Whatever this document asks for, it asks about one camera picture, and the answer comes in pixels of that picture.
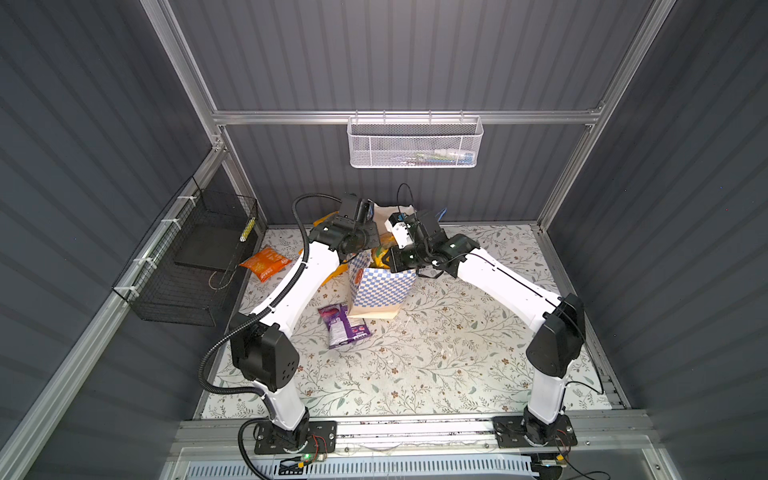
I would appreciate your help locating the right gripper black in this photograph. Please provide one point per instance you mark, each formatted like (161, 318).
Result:
(394, 260)

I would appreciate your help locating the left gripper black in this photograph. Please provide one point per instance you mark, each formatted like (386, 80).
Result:
(372, 241)

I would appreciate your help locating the blue checkered paper bag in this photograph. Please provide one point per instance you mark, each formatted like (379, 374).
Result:
(378, 293)

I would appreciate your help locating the purple white snack bag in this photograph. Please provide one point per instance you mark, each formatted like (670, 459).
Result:
(343, 330)

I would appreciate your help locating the yellow gummy bag front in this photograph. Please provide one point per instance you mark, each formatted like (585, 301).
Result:
(386, 242)

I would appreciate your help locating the yellow gummy bag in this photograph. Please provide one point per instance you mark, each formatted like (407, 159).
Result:
(386, 242)
(342, 268)
(325, 221)

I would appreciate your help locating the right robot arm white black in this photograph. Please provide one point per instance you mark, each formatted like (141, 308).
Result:
(557, 322)

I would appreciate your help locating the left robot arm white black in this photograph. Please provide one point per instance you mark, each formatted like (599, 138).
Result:
(262, 349)

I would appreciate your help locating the yellow gummy bag middle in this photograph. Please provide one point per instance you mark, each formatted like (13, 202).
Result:
(342, 268)

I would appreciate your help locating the yellow gummy bag back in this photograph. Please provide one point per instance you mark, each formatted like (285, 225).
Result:
(325, 221)

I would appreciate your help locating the orange chip bag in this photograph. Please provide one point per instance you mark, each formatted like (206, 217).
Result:
(266, 263)

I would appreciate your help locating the markers in white basket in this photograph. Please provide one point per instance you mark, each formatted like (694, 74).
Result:
(448, 158)

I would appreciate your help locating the yellow marker in black basket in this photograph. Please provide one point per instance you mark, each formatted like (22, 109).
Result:
(247, 229)

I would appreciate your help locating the white vent grille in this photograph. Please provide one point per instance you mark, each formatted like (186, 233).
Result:
(407, 467)

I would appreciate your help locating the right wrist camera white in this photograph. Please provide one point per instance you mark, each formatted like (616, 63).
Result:
(396, 225)

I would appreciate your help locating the white wire mesh basket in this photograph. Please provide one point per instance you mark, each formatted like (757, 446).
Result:
(374, 142)

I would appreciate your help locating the black wire basket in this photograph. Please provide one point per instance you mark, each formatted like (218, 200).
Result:
(190, 274)

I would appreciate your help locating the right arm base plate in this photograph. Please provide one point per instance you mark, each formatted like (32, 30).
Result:
(528, 431)

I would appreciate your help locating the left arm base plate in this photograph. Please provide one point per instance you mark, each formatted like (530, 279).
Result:
(311, 437)

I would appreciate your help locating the aluminium front rail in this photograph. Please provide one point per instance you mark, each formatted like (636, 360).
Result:
(417, 434)

